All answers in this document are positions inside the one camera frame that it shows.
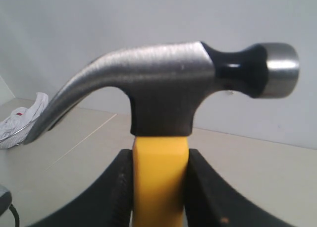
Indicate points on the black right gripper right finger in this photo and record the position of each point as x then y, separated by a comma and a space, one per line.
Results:
210, 201

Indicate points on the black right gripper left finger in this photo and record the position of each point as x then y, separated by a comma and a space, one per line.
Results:
106, 203

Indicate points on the yellow black claw hammer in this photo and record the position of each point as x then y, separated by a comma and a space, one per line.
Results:
165, 85

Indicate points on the dark object at edge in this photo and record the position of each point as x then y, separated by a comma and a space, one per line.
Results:
6, 204

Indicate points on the white crumpled cloth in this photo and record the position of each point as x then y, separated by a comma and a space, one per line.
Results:
15, 128

